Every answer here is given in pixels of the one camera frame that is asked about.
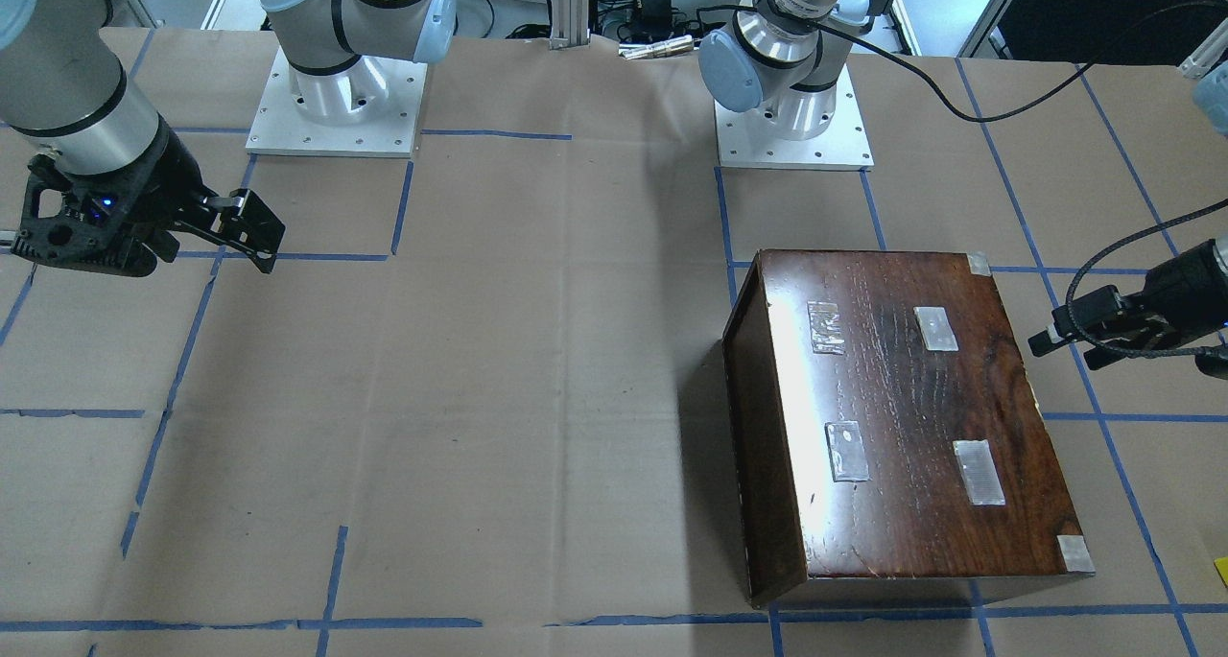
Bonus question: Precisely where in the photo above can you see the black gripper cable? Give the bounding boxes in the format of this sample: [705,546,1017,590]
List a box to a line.
[710,2,1228,359]

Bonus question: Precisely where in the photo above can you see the yellow cube block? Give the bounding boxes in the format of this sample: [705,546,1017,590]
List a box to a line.
[1214,555,1228,587]

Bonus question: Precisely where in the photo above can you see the aluminium frame post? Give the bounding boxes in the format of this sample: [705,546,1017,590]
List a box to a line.
[546,0,596,52]

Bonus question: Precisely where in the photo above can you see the black power adapter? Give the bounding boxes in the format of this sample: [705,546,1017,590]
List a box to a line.
[628,0,673,39]

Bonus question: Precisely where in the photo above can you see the brown paper table cover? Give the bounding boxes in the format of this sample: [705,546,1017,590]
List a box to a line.
[1,28,1226,656]

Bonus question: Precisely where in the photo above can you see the dark wooden drawer box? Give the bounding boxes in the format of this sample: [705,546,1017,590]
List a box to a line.
[722,249,1097,608]

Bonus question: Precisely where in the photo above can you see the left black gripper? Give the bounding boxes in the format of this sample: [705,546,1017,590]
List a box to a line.
[1027,238,1227,357]

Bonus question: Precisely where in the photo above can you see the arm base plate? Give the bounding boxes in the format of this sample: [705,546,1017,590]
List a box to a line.
[246,52,429,158]
[715,68,874,171]

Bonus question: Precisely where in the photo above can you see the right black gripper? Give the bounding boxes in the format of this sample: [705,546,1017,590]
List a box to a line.
[12,120,286,278]

